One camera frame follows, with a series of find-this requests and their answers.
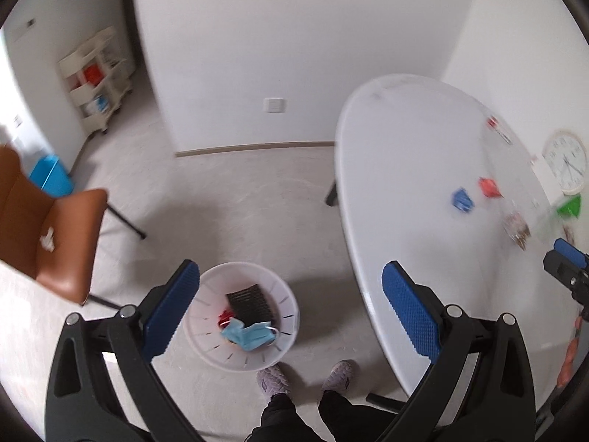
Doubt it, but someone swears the red and white box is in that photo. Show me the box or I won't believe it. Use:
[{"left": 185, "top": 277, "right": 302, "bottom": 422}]
[{"left": 487, "top": 117, "right": 514, "bottom": 145}]

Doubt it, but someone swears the white plastic trash bin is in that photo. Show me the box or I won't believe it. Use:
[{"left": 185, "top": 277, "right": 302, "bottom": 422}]
[{"left": 183, "top": 262, "right": 300, "bottom": 374}]

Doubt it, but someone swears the brown leather chair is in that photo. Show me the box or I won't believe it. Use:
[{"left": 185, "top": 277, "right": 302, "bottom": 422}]
[{"left": 0, "top": 144, "right": 148, "bottom": 309}]

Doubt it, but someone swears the blue and white item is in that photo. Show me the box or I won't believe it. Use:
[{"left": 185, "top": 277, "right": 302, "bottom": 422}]
[{"left": 85, "top": 94, "right": 112, "bottom": 116}]

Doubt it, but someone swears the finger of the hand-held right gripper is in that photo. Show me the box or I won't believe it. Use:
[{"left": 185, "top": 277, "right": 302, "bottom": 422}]
[
  {"left": 543, "top": 250, "right": 589, "bottom": 302},
  {"left": 553, "top": 238, "right": 589, "bottom": 270}
]

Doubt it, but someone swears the clear bag of brown snacks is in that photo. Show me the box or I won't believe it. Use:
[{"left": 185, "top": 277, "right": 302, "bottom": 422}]
[{"left": 502, "top": 212, "right": 533, "bottom": 252}]

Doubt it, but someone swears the blue plastic bin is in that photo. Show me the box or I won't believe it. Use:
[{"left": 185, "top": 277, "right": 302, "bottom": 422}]
[{"left": 28, "top": 155, "right": 75, "bottom": 198}]

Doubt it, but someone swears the person's leg in black pants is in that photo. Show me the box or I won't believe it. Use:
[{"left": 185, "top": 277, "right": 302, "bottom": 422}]
[
  {"left": 318, "top": 389, "right": 406, "bottom": 442},
  {"left": 248, "top": 392, "right": 325, "bottom": 442}
]

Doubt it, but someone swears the black foam mesh sleeve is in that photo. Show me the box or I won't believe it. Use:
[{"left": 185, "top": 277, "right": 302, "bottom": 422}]
[{"left": 225, "top": 284, "right": 277, "bottom": 326}]

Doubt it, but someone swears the red crumpled wrapper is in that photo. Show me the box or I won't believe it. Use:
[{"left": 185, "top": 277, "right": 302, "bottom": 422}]
[{"left": 477, "top": 177, "right": 504, "bottom": 200}]

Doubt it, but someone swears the grey slipper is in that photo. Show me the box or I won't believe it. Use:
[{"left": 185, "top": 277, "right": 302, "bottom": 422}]
[
  {"left": 257, "top": 363, "right": 291, "bottom": 397},
  {"left": 321, "top": 359, "right": 358, "bottom": 392}
]

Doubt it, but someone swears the green packet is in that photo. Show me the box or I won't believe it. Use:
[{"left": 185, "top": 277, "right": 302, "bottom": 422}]
[{"left": 556, "top": 194, "right": 583, "bottom": 219}]

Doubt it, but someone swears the blue face mask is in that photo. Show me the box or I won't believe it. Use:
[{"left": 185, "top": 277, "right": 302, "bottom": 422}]
[{"left": 220, "top": 319, "right": 279, "bottom": 353}]

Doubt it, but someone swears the round wall clock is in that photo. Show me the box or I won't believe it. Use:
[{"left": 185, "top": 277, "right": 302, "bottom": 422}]
[{"left": 542, "top": 131, "right": 589, "bottom": 196}]

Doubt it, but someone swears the blue crushed carton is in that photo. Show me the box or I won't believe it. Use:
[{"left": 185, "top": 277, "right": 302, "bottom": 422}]
[{"left": 451, "top": 187, "right": 476, "bottom": 214}]

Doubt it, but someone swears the person's right hand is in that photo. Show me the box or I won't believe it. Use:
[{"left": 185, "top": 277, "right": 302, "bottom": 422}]
[{"left": 556, "top": 315, "right": 581, "bottom": 390}]

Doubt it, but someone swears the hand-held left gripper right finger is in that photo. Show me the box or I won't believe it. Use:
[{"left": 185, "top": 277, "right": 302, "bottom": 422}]
[{"left": 377, "top": 260, "right": 537, "bottom": 442}]

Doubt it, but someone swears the cream shelf cart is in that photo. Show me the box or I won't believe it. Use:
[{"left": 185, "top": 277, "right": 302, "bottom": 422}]
[{"left": 57, "top": 25, "right": 137, "bottom": 135}]

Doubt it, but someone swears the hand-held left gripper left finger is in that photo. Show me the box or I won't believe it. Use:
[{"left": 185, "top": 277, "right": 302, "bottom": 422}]
[{"left": 45, "top": 259, "right": 203, "bottom": 442}]

